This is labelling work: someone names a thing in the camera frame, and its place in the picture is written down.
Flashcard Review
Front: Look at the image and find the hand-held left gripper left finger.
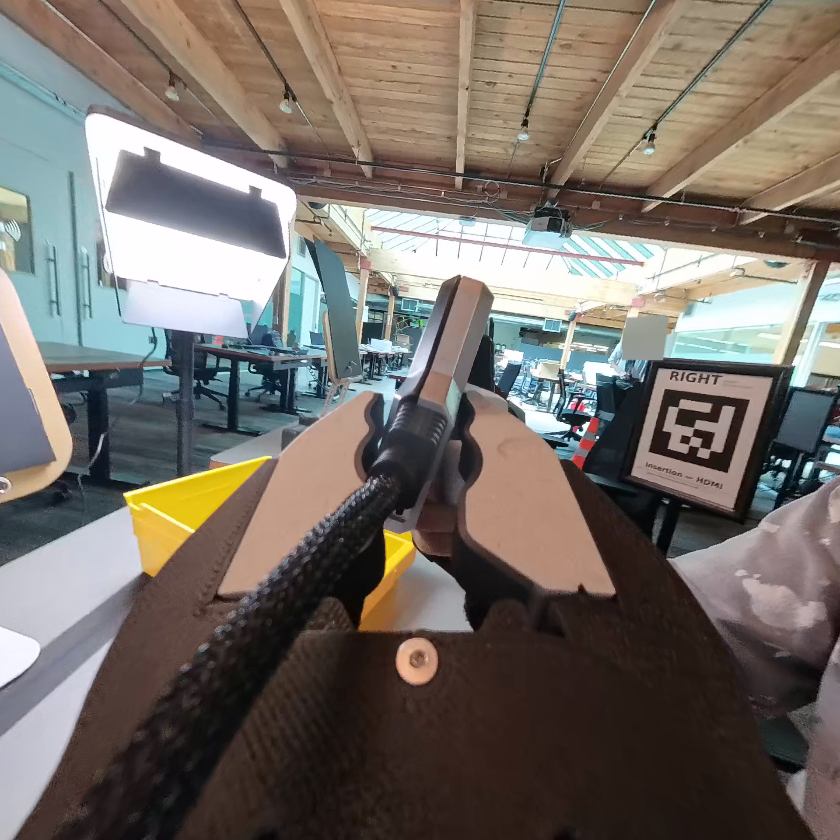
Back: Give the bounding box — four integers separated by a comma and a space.
215, 391, 403, 613

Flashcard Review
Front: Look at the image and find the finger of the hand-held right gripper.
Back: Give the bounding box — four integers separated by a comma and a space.
412, 502, 468, 559

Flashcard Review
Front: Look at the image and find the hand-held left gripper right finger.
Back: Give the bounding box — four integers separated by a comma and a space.
454, 389, 618, 623

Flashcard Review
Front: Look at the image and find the thick black braided cable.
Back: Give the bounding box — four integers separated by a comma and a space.
66, 394, 454, 840

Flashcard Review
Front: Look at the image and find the yellow plastic bin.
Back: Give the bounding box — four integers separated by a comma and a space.
123, 456, 419, 634

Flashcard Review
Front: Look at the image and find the person's right forearm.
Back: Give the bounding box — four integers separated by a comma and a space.
669, 478, 840, 840

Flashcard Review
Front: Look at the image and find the orange white traffic cone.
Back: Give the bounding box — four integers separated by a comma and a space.
570, 416, 601, 471

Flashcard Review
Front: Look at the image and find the black office chair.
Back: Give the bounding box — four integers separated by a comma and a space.
164, 328, 227, 411

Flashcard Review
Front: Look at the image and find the framed black white marker sign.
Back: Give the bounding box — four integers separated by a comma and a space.
619, 360, 796, 524

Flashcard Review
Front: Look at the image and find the studio light panel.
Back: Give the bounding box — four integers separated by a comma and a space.
84, 105, 299, 480

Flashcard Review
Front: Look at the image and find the ceiling projector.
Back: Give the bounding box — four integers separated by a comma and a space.
521, 202, 573, 249

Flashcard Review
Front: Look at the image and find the dark monitor screen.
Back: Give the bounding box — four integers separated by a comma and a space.
774, 387, 840, 457

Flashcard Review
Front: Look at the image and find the white tablet stand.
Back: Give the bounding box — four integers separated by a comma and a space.
0, 625, 42, 690

